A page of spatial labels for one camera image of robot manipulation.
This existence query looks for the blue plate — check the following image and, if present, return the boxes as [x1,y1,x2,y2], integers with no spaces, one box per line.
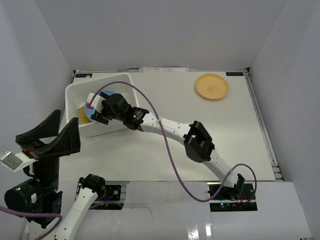
[84,90,114,122]

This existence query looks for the yellow orange plate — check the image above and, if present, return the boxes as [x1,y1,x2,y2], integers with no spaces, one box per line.
[195,73,229,100]

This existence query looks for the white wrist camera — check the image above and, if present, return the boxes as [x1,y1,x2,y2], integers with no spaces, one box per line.
[84,92,105,113]
[0,147,36,173]

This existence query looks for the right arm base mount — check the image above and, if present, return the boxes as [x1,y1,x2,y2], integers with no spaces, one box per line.
[209,183,258,213]

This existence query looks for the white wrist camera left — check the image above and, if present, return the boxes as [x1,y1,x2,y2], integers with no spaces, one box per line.
[0,147,36,173]

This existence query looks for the papers at back edge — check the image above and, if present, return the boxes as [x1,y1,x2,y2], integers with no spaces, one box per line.
[139,67,189,73]

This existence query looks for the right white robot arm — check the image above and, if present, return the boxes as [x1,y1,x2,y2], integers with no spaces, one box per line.
[86,92,245,200]

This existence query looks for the round bamboo tray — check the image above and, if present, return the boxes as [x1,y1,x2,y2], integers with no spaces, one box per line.
[77,102,92,125]

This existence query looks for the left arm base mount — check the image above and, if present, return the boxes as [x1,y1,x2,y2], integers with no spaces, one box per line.
[91,181,128,211]

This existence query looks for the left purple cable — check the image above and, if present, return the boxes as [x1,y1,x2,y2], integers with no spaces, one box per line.
[0,204,123,240]

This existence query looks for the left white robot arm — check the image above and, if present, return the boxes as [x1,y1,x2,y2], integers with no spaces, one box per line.
[0,109,106,240]

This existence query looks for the white plastic bin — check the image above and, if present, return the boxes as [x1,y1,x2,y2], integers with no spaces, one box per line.
[65,72,139,138]

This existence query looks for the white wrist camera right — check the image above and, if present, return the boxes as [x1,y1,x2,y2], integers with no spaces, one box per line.
[84,92,105,113]

